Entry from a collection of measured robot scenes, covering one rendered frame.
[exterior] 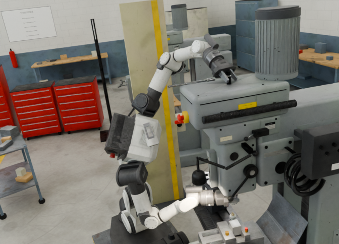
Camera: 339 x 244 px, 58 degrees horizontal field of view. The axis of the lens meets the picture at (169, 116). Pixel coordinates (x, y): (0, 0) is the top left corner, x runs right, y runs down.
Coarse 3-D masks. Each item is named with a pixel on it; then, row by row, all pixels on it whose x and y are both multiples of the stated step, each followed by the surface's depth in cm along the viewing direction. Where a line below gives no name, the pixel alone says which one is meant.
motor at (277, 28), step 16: (256, 16) 142; (272, 16) 134; (288, 16) 133; (256, 32) 145; (272, 32) 137; (288, 32) 136; (256, 48) 147; (272, 48) 140; (288, 48) 138; (256, 64) 150; (272, 64) 142; (288, 64) 141; (272, 80) 145
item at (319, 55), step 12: (300, 48) 700; (312, 48) 704; (324, 48) 641; (48, 60) 931; (60, 60) 930; (72, 60) 906; (312, 60) 600; (324, 60) 587; (336, 60) 577; (108, 72) 941; (336, 72) 546; (300, 84) 678; (312, 84) 669; (324, 84) 660
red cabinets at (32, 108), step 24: (0, 72) 563; (0, 96) 557; (24, 96) 569; (48, 96) 576; (72, 96) 579; (96, 96) 597; (0, 120) 570; (24, 120) 583; (48, 120) 592; (72, 120) 596; (96, 120) 600
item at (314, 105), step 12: (336, 84) 171; (300, 96) 159; (312, 96) 157; (324, 96) 155; (336, 96) 154; (300, 108) 149; (312, 108) 151; (324, 108) 152; (336, 108) 154; (288, 120) 150; (300, 120) 152; (312, 120) 153; (324, 120) 155; (336, 120) 156; (288, 132) 152
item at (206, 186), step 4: (208, 172) 219; (208, 176) 215; (208, 180) 210; (204, 184) 209; (208, 184) 206; (204, 188) 210; (208, 188) 204; (212, 188) 204; (216, 188) 203; (208, 208) 211; (212, 208) 207; (216, 208) 208; (220, 208) 210; (224, 208) 211; (212, 212) 208
